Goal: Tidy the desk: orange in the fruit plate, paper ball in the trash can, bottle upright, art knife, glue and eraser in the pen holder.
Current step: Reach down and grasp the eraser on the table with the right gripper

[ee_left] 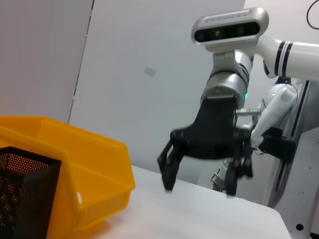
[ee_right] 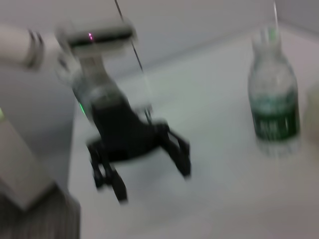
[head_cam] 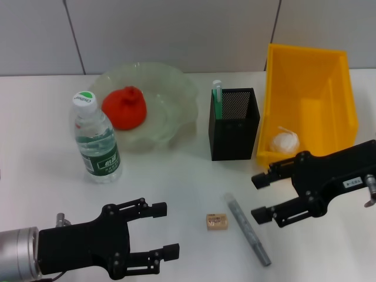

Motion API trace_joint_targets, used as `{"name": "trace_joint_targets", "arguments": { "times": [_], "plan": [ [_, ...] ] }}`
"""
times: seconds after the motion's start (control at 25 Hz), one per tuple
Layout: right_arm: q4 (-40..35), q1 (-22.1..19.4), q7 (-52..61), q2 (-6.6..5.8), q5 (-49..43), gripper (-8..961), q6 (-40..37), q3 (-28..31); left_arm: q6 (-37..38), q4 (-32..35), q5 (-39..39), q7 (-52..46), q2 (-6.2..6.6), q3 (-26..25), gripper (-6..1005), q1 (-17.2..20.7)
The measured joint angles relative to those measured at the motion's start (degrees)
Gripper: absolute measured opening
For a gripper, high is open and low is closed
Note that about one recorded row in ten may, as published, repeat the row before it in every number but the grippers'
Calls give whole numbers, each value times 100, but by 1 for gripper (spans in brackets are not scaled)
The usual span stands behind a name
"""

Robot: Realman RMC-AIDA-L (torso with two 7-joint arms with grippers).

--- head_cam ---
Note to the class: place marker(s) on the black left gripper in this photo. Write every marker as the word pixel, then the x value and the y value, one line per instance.
pixel 82 243

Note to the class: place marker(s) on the black mesh pen holder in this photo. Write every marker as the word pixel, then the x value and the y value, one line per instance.
pixel 232 138

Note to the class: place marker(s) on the small beige eraser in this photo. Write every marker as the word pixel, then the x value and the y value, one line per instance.
pixel 216 221

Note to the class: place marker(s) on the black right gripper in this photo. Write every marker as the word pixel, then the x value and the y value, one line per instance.
pixel 329 173

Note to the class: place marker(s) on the clear glass fruit plate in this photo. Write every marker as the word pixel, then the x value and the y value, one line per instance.
pixel 173 97

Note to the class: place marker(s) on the mint green pen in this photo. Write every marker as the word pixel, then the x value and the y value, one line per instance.
pixel 218 102

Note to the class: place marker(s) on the grey marker pen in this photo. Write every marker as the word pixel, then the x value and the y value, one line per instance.
pixel 246 229

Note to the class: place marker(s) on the white and silver left robot arm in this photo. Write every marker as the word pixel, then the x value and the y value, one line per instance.
pixel 17 252

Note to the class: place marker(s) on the clear green-label water bottle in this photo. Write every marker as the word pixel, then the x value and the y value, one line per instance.
pixel 98 147

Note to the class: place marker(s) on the yellow plastic storage bin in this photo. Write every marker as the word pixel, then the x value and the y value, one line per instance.
pixel 311 88

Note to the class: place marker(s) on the red ball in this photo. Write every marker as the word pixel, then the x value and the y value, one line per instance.
pixel 126 111

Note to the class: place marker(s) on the white paper ball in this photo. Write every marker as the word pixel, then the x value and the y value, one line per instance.
pixel 285 142

